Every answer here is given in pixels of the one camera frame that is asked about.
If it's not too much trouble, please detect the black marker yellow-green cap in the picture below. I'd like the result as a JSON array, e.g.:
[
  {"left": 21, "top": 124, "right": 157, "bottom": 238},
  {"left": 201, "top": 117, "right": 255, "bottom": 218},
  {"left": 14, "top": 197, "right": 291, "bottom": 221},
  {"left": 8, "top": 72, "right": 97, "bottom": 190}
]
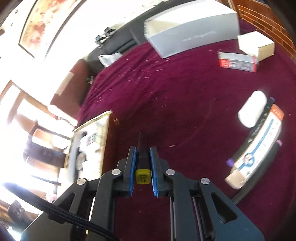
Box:
[{"left": 135, "top": 132, "right": 151, "bottom": 185}]

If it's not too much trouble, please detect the gold-rimmed white storage box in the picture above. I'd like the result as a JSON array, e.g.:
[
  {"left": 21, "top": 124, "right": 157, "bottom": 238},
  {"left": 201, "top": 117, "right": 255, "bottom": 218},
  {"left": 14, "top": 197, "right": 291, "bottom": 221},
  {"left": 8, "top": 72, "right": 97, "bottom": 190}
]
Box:
[{"left": 65, "top": 110, "right": 118, "bottom": 186}]

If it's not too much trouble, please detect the black marker purple cap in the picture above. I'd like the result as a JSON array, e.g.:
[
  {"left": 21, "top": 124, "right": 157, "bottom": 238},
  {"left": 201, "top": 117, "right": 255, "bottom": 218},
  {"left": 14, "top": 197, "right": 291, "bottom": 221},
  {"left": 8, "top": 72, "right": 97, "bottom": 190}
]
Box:
[{"left": 226, "top": 97, "right": 275, "bottom": 168}]

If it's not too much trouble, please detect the white blue long box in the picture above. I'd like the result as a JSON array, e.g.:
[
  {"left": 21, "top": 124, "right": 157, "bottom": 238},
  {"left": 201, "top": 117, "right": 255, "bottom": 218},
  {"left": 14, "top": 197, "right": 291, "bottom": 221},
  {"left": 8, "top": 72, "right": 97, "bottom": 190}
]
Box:
[{"left": 225, "top": 104, "right": 285, "bottom": 190}]

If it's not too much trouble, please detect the maroon bed cover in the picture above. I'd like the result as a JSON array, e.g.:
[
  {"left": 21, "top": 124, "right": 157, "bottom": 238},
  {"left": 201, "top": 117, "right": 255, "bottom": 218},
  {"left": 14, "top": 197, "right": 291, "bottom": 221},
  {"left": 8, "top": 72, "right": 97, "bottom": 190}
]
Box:
[{"left": 78, "top": 40, "right": 295, "bottom": 240}]

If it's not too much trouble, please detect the red brown armchair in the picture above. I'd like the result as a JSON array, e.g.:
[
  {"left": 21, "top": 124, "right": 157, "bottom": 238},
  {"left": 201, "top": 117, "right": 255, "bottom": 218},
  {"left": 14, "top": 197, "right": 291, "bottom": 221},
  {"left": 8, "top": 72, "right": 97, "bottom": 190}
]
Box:
[{"left": 50, "top": 59, "right": 90, "bottom": 119}]

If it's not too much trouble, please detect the white plastic bottle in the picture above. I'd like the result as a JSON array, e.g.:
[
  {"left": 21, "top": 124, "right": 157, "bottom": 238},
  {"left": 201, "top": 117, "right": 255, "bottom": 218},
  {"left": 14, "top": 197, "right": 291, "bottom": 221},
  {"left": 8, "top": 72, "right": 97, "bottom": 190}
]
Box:
[{"left": 238, "top": 90, "right": 267, "bottom": 128}]

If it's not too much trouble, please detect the white plastic bag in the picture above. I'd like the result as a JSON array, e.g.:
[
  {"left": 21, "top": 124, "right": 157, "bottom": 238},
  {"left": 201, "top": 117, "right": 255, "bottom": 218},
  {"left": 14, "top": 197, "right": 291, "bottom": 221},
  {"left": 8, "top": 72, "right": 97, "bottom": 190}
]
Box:
[{"left": 98, "top": 53, "right": 122, "bottom": 68}]

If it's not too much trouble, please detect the red and grey small box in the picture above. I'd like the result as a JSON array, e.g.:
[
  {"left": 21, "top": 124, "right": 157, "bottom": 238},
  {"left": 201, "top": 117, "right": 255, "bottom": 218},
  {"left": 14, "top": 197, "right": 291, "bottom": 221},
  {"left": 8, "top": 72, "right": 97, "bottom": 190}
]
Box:
[{"left": 218, "top": 52, "right": 258, "bottom": 73}]

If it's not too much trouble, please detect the black leather sofa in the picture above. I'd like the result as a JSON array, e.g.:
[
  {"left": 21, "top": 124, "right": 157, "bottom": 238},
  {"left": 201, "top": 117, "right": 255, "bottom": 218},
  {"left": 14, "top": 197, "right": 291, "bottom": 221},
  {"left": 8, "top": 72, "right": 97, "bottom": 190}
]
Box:
[{"left": 85, "top": 0, "right": 187, "bottom": 76}]

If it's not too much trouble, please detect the small white cardboard box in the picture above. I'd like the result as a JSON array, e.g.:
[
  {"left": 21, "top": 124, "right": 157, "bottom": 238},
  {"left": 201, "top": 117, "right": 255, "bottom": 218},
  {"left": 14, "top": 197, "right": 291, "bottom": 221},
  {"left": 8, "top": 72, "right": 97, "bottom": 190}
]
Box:
[{"left": 237, "top": 31, "right": 275, "bottom": 62}]

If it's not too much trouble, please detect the large grey shoe box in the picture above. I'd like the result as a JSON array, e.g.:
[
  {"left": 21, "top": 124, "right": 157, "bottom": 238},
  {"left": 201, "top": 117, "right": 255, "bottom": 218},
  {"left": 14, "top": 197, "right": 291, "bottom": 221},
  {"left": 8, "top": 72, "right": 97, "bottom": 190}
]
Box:
[{"left": 144, "top": 1, "right": 240, "bottom": 58}]

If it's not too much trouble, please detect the framed horses painting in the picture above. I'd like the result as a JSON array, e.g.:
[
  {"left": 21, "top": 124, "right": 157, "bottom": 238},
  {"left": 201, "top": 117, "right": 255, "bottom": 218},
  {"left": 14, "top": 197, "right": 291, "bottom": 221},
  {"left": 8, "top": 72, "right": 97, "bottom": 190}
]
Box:
[{"left": 18, "top": 0, "right": 85, "bottom": 58}]

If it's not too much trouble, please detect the wooden brick-pattern sideboard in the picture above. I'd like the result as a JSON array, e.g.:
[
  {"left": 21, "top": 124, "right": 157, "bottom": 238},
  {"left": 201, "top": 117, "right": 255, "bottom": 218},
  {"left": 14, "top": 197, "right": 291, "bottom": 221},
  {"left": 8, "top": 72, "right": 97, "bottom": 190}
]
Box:
[{"left": 219, "top": 0, "right": 295, "bottom": 61}]

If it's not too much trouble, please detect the black braided cable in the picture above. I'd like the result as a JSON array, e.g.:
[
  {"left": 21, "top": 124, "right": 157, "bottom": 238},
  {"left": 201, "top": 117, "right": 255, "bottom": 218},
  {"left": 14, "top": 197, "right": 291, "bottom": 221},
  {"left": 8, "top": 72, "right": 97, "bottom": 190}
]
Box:
[{"left": 4, "top": 182, "right": 118, "bottom": 241}]

